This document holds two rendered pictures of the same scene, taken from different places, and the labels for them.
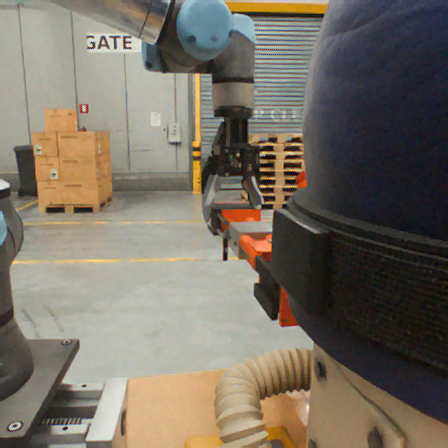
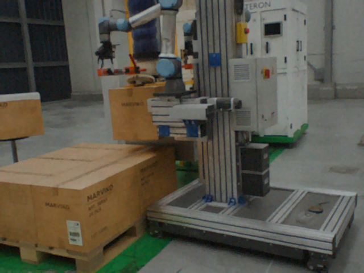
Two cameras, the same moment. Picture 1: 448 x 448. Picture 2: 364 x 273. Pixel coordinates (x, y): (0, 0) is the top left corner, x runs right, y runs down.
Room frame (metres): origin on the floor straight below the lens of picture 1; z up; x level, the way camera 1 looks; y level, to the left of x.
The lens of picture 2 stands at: (2.72, 1.96, 1.22)
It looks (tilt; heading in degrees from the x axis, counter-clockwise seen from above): 10 degrees down; 216
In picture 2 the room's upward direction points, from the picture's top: 4 degrees counter-clockwise
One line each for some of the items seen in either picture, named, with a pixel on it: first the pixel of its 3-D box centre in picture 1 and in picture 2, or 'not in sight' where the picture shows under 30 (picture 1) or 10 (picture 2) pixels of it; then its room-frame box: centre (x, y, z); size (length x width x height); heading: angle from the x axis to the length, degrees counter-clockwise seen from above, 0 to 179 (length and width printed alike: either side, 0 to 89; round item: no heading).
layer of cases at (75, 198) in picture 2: not in sight; (84, 185); (0.76, -0.40, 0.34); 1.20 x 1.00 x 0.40; 9
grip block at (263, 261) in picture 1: (304, 283); (132, 70); (0.44, -0.09, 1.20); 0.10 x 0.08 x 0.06; 102
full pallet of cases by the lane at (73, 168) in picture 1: (75, 158); not in sight; (7.46, 2.64, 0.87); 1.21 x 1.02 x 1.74; 3
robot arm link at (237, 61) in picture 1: (231, 51); (104, 25); (0.76, -0.01, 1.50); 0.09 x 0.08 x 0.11; 109
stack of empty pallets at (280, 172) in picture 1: (273, 169); not in sight; (7.79, -0.94, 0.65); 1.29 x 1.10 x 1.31; 3
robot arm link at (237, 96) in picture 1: (234, 98); (104, 38); (0.76, -0.02, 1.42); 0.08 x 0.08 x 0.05
